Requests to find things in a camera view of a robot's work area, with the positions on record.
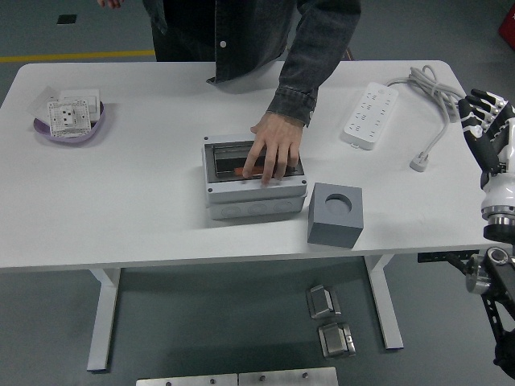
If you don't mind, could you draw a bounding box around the white power strip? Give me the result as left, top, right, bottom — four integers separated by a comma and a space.
341, 81, 399, 152

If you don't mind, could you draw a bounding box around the small metal block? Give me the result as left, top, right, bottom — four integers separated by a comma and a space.
305, 284, 342, 321

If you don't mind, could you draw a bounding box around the orange cylinder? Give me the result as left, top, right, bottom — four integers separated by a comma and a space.
234, 165, 265, 178

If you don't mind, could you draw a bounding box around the red object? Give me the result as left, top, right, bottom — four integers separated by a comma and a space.
497, 8, 515, 43

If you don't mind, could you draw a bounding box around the person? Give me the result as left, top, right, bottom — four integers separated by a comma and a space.
142, 0, 363, 85

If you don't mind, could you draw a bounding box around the white table leg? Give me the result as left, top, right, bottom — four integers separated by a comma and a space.
364, 253, 404, 350
86, 265, 122, 372

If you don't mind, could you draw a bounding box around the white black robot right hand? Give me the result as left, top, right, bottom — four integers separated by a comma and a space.
457, 88, 515, 216

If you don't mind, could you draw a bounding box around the black table control panel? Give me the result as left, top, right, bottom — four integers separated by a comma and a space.
417, 249, 480, 264

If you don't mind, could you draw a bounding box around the white socket panel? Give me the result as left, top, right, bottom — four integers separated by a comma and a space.
46, 99, 92, 140

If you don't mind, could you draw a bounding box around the metal plate with screws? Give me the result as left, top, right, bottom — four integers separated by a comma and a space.
237, 366, 339, 386

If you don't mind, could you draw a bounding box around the purple bowl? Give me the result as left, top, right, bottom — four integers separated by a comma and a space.
32, 100, 106, 145

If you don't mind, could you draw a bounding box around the large metal block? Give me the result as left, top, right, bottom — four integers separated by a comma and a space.
317, 321, 357, 359

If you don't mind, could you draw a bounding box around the white blank plate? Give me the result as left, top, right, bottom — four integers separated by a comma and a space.
27, 85, 61, 121

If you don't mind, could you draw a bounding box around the white switch plate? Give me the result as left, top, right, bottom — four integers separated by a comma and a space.
59, 88, 101, 120

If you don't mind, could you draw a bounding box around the grey power cord with plug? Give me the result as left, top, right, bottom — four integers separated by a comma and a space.
384, 65, 470, 173

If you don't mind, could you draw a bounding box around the grey cube with round hole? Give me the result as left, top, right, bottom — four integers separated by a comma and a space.
307, 182, 365, 248

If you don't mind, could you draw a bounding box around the grey enclosure box with flap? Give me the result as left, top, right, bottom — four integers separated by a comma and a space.
202, 133, 309, 221

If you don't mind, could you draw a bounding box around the person's left hand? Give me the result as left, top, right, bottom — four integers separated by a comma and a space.
241, 111, 305, 188

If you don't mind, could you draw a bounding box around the long metal plate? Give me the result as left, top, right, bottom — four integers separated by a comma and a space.
135, 373, 239, 386

